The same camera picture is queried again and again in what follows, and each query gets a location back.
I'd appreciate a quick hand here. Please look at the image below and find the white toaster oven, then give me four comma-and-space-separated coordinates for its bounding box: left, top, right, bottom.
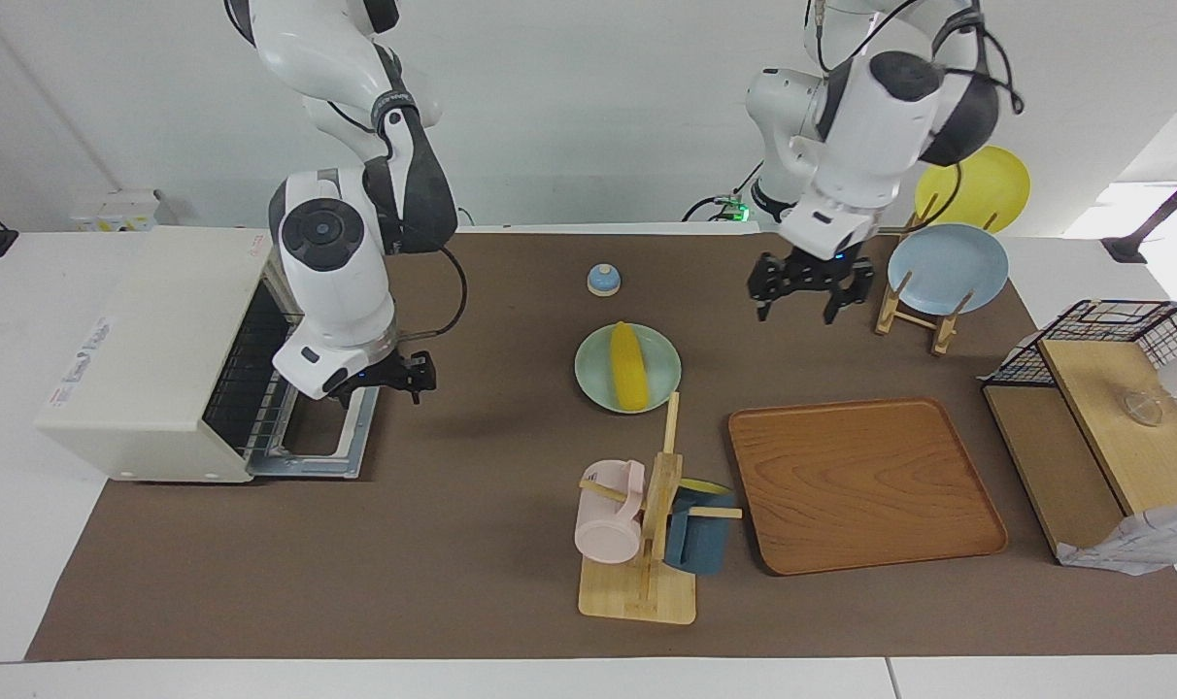
35, 226, 303, 483

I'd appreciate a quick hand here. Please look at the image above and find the wooden plate rack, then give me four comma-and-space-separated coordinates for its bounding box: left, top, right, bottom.
875, 194, 975, 356

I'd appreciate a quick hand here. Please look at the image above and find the dark blue mug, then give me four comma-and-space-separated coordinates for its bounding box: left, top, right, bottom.
663, 478, 737, 576

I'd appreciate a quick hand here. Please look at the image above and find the black tripod leg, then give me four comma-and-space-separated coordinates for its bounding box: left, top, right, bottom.
1101, 160, 1177, 265

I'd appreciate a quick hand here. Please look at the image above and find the brown wooden tray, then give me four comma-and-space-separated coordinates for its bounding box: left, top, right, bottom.
727, 396, 1009, 578

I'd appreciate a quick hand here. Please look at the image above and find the oven glass door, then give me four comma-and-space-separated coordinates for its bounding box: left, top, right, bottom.
247, 383, 381, 480

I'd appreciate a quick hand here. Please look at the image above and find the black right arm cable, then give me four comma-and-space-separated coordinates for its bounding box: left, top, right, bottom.
394, 243, 470, 341

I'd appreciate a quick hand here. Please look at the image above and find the small clear glass cup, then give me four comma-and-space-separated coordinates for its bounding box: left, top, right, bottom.
1123, 388, 1167, 428

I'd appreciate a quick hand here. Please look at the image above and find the white box with yellow print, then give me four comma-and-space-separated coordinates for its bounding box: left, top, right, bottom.
72, 190, 177, 232

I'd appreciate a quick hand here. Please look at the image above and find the oven wire rack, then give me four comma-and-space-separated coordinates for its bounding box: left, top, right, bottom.
203, 282, 304, 457

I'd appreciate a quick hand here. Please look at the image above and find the white patterned cloth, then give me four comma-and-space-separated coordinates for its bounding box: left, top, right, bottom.
1055, 500, 1177, 577

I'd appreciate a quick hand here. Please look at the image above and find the light blue plate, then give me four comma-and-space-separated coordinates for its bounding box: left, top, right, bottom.
888, 224, 1010, 316

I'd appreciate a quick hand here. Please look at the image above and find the pale green plate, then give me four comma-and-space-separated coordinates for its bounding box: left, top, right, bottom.
574, 323, 683, 415

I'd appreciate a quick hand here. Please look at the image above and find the yellow corn cob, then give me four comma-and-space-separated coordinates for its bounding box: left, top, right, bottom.
610, 321, 651, 412

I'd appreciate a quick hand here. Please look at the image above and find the yellow plate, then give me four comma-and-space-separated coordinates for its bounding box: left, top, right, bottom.
915, 145, 1031, 234

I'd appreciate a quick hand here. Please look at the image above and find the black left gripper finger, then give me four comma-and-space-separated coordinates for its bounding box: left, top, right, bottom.
822, 262, 876, 326
749, 255, 793, 323

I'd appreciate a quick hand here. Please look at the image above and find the light wooden shelf board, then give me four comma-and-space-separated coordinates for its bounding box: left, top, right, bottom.
1040, 338, 1177, 516

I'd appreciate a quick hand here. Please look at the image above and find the wooden mug tree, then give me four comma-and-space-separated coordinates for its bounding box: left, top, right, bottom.
578, 391, 745, 626

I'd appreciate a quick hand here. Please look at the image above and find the pink mug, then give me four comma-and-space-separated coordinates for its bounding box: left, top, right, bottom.
574, 459, 647, 566

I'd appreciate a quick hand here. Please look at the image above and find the black wire basket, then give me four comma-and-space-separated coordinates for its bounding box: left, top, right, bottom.
982, 299, 1177, 448

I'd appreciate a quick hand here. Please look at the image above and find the brown table mat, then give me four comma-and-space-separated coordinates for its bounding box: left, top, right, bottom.
25, 230, 1177, 663

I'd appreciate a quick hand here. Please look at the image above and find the black left base cable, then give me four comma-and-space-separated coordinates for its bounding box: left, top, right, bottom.
683, 155, 766, 222

